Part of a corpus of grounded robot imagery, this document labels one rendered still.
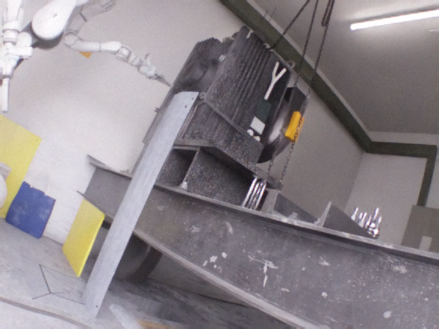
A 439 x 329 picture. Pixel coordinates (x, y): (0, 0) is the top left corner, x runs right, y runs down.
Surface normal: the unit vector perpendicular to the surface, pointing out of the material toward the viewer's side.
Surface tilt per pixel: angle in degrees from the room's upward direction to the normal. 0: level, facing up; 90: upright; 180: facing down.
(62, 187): 90
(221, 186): 90
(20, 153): 87
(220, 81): 90
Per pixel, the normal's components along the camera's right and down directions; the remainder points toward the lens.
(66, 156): 0.58, 0.07
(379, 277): -0.71, -0.45
